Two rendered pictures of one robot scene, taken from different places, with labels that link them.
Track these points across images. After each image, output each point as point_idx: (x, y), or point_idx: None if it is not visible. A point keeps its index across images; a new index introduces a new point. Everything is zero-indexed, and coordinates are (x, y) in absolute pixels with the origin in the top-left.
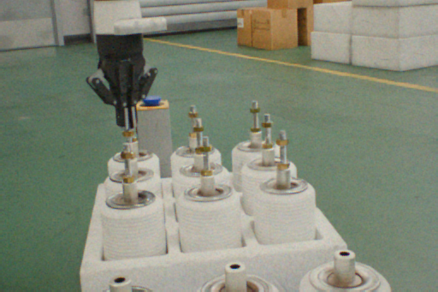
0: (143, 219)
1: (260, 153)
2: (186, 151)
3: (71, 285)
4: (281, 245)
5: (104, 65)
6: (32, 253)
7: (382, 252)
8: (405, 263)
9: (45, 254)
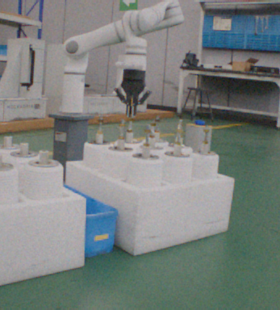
0: (89, 148)
1: (194, 154)
2: None
3: None
4: (123, 182)
5: (121, 83)
6: None
7: (258, 254)
8: (252, 261)
9: None
